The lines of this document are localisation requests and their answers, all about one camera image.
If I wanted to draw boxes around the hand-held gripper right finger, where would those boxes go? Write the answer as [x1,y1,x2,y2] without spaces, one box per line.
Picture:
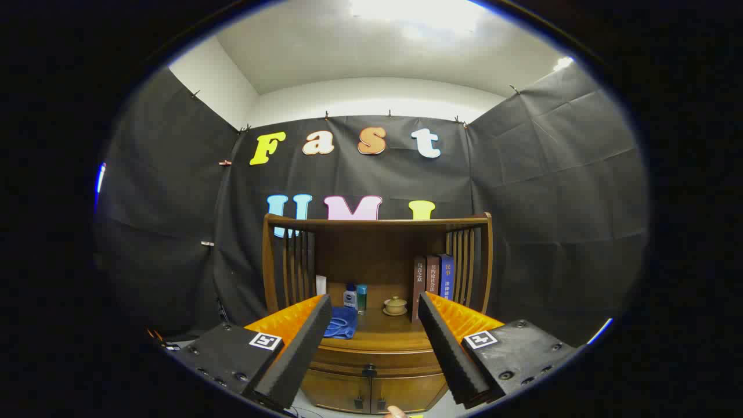
[417,291,578,410]

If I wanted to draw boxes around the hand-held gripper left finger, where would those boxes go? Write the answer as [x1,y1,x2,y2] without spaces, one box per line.
[165,293,333,412]

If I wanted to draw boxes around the wooden cabinet door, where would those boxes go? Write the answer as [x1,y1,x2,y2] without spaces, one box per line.
[301,370,372,413]
[370,373,449,414]

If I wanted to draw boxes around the wooden countertop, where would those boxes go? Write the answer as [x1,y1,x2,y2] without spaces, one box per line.
[320,283,431,352]

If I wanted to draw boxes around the wooden cabinet with slatted shelf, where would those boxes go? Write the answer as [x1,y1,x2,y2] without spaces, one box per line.
[261,212,494,414]

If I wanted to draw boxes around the folded blue towel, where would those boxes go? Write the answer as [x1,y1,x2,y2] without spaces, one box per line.
[323,306,359,340]

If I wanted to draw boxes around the dark brown book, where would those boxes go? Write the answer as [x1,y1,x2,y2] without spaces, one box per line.
[412,256,427,323]

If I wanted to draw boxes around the blue book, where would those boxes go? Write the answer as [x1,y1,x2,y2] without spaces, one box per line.
[439,254,455,301]

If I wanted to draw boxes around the reddish brown book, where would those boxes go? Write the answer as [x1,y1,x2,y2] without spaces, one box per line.
[425,255,441,298]

